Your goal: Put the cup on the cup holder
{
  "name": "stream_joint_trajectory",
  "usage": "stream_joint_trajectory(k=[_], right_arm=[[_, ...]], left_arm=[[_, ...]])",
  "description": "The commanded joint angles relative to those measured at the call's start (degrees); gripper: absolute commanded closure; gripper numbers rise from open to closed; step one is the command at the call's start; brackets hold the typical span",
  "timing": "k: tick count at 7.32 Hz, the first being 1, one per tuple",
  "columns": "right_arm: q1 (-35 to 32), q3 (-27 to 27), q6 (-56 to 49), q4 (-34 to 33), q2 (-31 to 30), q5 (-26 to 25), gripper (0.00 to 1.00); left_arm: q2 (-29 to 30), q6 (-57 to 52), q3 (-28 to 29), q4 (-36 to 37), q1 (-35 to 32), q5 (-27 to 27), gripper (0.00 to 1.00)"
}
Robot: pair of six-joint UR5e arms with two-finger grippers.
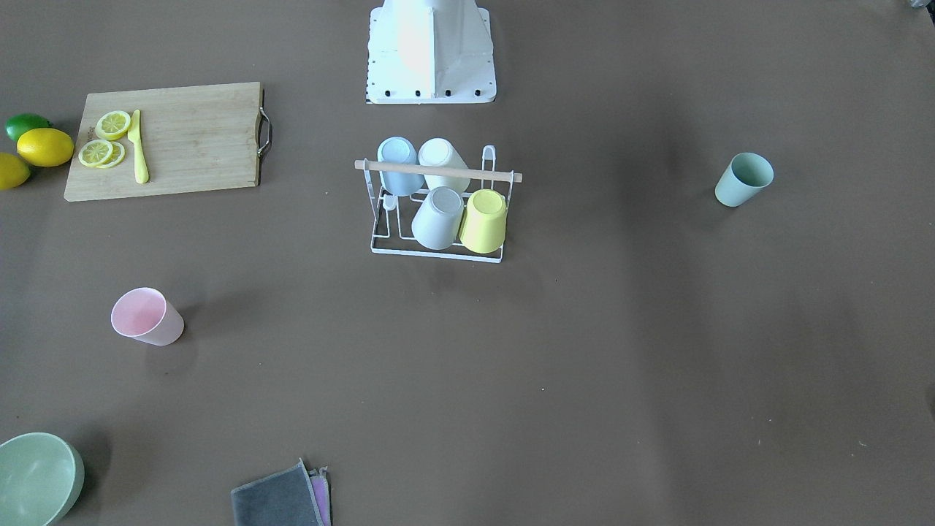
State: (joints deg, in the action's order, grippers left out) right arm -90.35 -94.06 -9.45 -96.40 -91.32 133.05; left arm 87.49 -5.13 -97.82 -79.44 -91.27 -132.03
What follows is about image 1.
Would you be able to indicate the green cup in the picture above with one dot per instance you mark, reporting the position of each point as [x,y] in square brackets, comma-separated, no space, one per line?
[746,175]

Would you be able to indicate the pink cup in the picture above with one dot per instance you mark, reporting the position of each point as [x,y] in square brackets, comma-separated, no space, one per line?
[146,315]

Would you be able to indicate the yellow cup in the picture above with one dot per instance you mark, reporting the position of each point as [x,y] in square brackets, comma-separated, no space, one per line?
[483,228]

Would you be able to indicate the grey cup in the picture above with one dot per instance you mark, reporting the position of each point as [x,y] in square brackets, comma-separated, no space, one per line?
[436,224]

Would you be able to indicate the white cup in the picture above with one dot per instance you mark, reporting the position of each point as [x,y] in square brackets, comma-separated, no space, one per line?
[440,153]

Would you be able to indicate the pink cloth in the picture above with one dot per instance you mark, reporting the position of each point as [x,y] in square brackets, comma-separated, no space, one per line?
[321,491]

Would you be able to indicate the bamboo cutting board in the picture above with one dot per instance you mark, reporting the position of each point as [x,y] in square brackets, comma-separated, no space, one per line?
[195,139]

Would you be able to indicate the grey cloth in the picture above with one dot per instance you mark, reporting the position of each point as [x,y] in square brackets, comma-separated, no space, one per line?
[285,498]

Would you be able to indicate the yellow plastic knife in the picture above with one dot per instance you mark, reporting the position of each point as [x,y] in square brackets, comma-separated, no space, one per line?
[141,168]

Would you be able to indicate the yellow lemon at edge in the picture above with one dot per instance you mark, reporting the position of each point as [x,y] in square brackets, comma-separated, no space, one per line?
[13,171]

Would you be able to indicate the green lime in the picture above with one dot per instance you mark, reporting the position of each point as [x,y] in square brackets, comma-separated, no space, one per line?
[19,124]

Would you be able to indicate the green bowl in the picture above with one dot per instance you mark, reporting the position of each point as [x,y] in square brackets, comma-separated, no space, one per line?
[41,478]

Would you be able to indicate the white wire cup holder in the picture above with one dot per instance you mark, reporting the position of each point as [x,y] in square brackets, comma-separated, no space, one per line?
[390,232]

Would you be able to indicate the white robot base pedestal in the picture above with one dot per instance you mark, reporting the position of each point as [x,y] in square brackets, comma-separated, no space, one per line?
[430,52]

